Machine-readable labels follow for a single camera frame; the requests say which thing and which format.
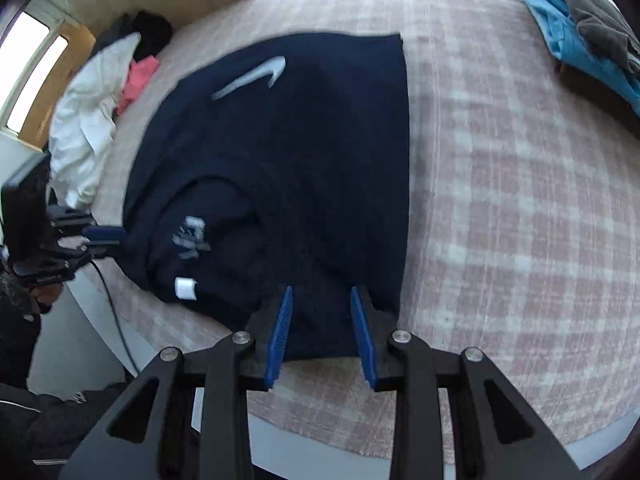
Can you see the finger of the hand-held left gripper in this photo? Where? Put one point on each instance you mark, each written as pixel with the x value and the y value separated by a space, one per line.
pixel 100 250
pixel 105 233

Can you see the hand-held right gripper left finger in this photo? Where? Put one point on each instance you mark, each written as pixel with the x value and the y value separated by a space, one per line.
pixel 280 340

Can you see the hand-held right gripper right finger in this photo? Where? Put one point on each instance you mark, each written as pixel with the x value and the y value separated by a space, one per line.
pixel 362 345

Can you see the navy blue t-shirt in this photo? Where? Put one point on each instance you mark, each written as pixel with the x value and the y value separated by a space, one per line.
pixel 300 160

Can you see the person's left hand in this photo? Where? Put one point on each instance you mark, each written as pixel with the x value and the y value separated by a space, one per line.
pixel 46 297

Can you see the white cloth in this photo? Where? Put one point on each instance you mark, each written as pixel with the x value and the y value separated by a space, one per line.
pixel 85 120

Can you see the pink cloth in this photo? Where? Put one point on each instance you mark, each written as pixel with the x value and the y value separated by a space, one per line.
pixel 137 80

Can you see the person's black jacket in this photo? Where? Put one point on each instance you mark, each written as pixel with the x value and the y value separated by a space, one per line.
pixel 50 425

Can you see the pink plaid blanket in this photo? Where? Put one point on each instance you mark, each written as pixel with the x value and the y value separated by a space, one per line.
pixel 500 210

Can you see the black cloth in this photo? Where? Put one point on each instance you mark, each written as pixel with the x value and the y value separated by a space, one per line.
pixel 150 30

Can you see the folded blue garment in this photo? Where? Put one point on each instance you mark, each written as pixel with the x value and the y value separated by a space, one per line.
pixel 555 25

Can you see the folded grey garment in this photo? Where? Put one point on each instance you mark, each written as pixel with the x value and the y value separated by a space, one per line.
pixel 600 25

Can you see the wooden door frame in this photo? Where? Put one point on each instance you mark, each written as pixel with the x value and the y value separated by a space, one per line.
pixel 70 60

